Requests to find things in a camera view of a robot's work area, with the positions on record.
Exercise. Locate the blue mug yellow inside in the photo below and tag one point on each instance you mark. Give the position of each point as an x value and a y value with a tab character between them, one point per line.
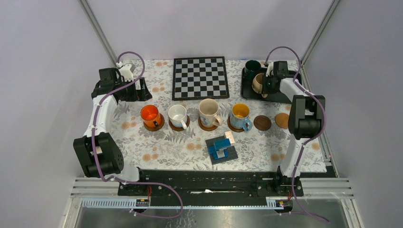
239	117

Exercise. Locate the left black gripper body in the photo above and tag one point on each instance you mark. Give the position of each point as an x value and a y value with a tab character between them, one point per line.
129	93

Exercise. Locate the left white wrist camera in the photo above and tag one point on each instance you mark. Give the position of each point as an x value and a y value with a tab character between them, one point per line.
126	72

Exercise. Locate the brown wooden ringed coaster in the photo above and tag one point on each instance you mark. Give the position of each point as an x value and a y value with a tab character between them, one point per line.
154	124
232	128
204	127
178	129

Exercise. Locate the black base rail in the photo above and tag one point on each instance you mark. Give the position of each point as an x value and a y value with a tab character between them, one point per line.
207	188

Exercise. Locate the cream tall mug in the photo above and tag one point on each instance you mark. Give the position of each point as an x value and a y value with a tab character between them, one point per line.
208	112

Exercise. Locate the dark green mug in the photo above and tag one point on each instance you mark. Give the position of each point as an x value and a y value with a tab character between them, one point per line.
252	67

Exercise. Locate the dark walnut coaster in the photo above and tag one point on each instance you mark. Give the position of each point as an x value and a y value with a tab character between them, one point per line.
262	123

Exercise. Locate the beige round mug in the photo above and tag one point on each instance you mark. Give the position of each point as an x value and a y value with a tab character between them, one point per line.
257	85

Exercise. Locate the black white chessboard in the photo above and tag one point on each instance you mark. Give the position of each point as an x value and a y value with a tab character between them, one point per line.
197	78

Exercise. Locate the lego brick model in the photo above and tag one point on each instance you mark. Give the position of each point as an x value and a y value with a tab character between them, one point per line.
222	149

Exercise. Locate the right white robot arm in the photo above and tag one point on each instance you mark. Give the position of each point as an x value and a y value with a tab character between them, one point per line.
305	123

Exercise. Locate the white mug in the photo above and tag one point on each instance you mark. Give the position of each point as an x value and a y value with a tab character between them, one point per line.
178	116

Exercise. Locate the floral tablecloth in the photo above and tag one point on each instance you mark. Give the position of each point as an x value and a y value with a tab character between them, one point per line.
166	149

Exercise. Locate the light orange coaster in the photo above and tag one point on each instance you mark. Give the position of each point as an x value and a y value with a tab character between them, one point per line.
282	120

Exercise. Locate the black cup tray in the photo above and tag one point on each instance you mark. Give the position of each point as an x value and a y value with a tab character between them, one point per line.
248	93

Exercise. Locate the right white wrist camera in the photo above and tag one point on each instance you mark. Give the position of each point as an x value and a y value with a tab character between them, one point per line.
270	70

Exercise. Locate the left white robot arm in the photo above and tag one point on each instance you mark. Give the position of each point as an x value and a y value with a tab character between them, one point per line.
97	151

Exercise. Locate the orange mug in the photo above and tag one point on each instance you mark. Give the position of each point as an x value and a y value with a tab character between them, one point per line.
149	112

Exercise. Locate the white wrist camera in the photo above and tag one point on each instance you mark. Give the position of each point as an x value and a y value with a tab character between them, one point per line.
270	70
126	72

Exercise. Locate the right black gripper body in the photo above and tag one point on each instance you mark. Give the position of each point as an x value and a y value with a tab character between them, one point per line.
267	88

